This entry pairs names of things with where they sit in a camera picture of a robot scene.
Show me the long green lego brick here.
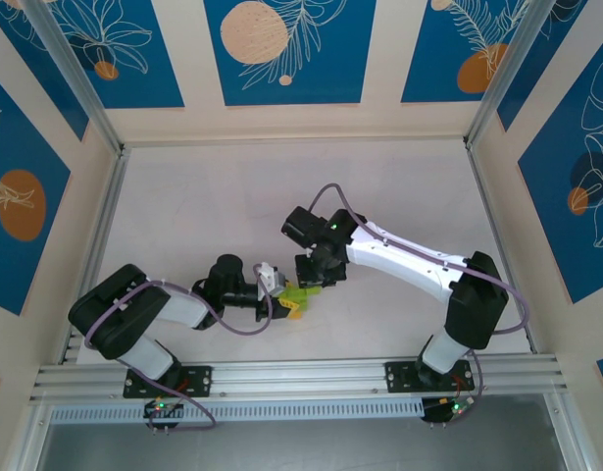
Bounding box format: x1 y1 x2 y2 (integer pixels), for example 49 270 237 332
279 286 310 306

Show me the grey metal sheet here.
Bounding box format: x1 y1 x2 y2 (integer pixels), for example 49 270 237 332
35 392 584 471

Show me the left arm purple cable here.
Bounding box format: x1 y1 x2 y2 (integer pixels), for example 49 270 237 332
83 263 274 433

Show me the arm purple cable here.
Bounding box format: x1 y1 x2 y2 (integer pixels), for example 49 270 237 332
310 182 530 408
83 263 274 433

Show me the aluminium mounting rail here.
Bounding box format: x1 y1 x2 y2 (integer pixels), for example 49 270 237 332
28 355 563 406

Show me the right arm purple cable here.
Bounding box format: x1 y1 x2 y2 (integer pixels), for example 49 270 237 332
310 182 530 408

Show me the grey slotted cable duct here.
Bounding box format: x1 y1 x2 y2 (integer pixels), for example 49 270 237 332
49 397 425 426

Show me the left black mount plate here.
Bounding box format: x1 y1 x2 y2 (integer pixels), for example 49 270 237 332
123 365 214 399

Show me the black mount plate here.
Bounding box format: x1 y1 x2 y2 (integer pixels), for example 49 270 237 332
384 360 472 393
123 365 214 399

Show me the right black mount plate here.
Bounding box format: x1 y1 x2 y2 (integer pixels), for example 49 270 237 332
384 360 472 393

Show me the aluminium side rail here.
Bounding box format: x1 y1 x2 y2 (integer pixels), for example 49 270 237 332
465 139 591 471
16 146 133 471

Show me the aluminium frame post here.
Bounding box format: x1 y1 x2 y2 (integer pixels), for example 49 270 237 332
21 0 126 156
465 0 547 148

